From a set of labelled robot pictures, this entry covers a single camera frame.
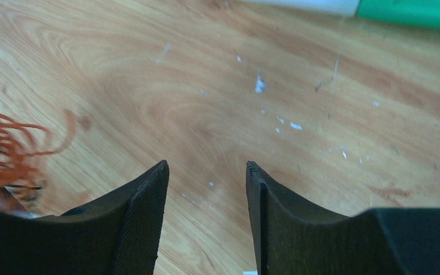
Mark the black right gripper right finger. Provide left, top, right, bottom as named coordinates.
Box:
left=246, top=161, right=440, bottom=274

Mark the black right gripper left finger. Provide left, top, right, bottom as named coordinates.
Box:
left=0, top=160, right=170, bottom=274

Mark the orange cable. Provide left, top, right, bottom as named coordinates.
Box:
left=0, top=107, right=77, bottom=202

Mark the white plastic bin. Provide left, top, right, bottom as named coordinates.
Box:
left=245, top=0, right=361, bottom=17

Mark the green plastic bin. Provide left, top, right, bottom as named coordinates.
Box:
left=356, top=0, right=440, bottom=29

